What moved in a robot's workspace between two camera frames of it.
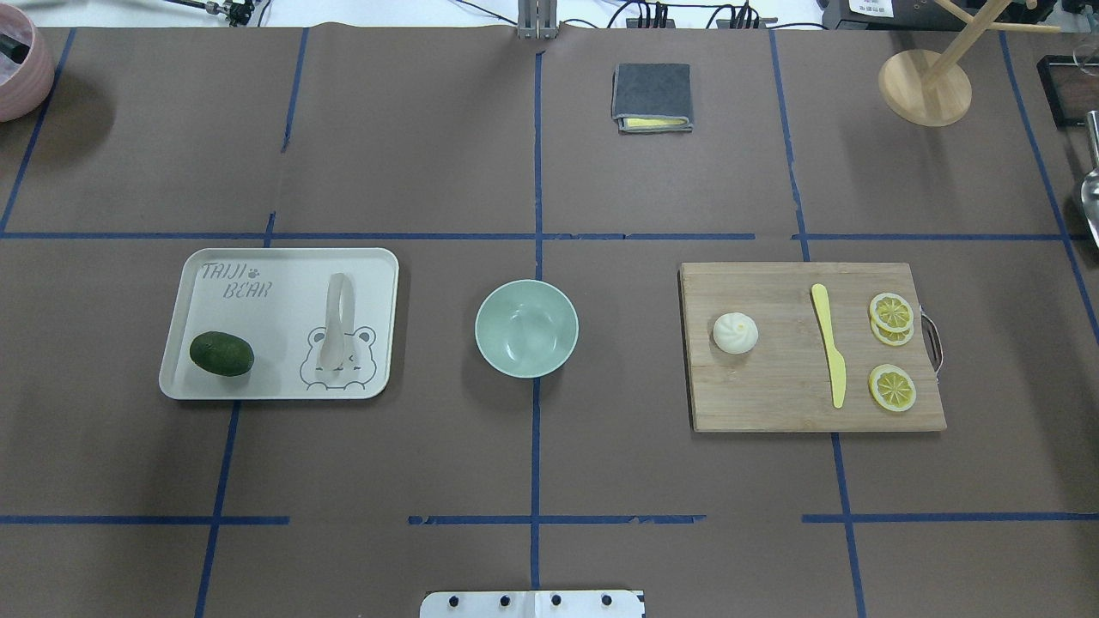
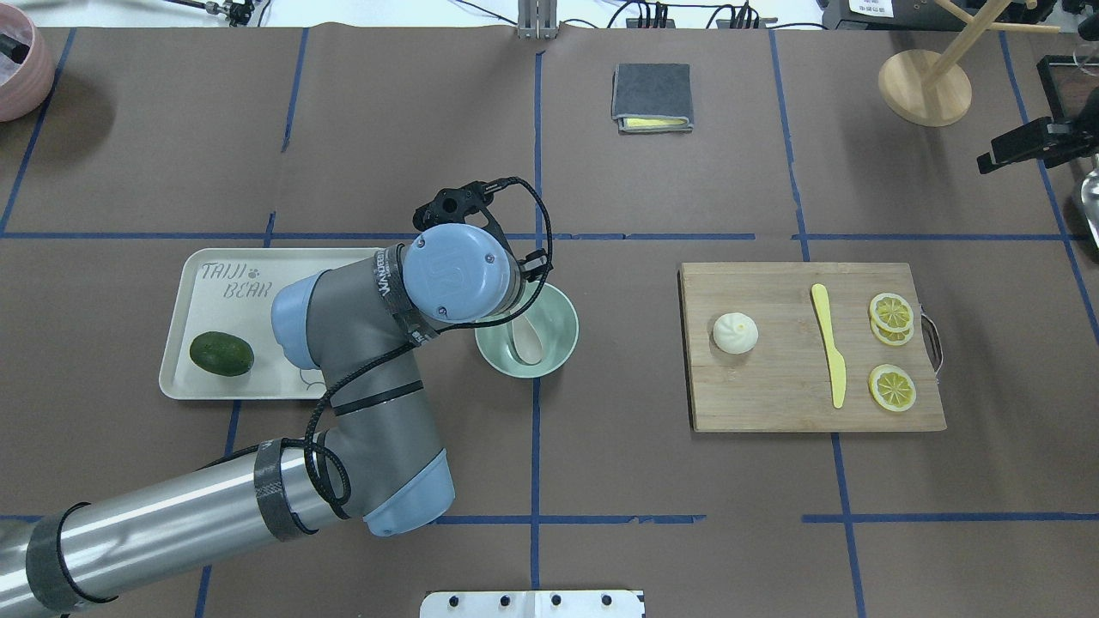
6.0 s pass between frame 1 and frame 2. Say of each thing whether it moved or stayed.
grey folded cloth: stayed
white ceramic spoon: moved
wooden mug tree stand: stayed
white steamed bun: stayed
